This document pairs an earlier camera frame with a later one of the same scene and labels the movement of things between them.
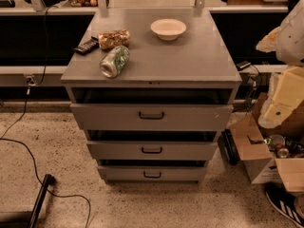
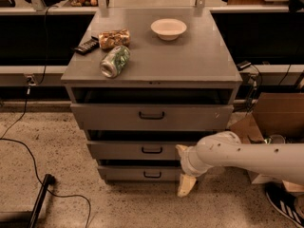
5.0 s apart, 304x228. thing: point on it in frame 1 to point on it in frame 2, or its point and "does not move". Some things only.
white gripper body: x=293 y=39 to x=187 y=162
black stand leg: x=48 y=180 does not move
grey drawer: x=146 y=150 does not move
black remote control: x=87 y=47 does not move
